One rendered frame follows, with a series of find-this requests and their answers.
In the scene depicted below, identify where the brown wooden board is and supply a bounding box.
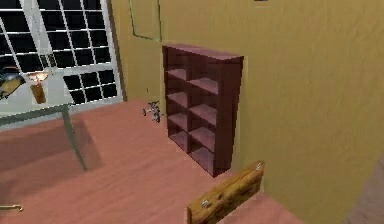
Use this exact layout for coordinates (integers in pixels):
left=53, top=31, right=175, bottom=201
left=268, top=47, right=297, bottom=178
left=186, top=160, right=266, bottom=224

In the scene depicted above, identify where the small grey metal object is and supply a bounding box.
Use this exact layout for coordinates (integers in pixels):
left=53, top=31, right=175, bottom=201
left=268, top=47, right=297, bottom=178
left=142, top=101, right=165, bottom=124

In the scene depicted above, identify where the green framed wall picture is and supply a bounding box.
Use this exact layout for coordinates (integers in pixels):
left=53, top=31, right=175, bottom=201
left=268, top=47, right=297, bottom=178
left=128, top=0, right=163, bottom=43

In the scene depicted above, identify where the dark red wooden bookshelf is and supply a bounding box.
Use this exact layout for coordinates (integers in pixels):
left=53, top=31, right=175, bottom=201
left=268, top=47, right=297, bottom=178
left=161, top=43, right=245, bottom=178

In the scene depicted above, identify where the small golden handle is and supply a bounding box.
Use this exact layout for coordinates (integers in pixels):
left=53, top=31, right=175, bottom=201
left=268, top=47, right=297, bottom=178
left=0, top=204, right=25, bottom=213

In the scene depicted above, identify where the white framed grid window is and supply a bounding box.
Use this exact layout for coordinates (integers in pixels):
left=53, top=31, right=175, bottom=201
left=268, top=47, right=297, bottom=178
left=0, top=0, right=127, bottom=107

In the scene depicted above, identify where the brown candle holder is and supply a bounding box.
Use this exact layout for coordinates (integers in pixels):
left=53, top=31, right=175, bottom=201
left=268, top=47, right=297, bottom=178
left=27, top=72, right=49, bottom=105

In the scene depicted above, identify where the black and yellow kettle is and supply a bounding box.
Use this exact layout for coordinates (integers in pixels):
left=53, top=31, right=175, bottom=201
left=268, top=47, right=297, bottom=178
left=0, top=65, right=27, bottom=101

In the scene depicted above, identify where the grey green glass table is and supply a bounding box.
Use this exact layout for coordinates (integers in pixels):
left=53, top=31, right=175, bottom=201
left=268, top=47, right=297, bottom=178
left=0, top=68, right=89, bottom=173

